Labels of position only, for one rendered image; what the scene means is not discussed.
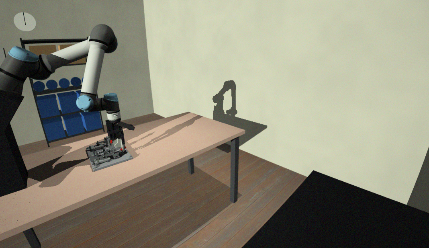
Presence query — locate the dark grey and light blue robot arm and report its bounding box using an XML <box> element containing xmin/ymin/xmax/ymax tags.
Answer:
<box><xmin>0</xmin><ymin>24</ymin><xmax>121</xmax><ymax>121</ymax></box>

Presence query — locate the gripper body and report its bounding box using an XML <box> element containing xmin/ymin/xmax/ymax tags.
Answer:
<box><xmin>106</xmin><ymin>118</ymin><xmax>124</xmax><ymax>140</ymax></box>

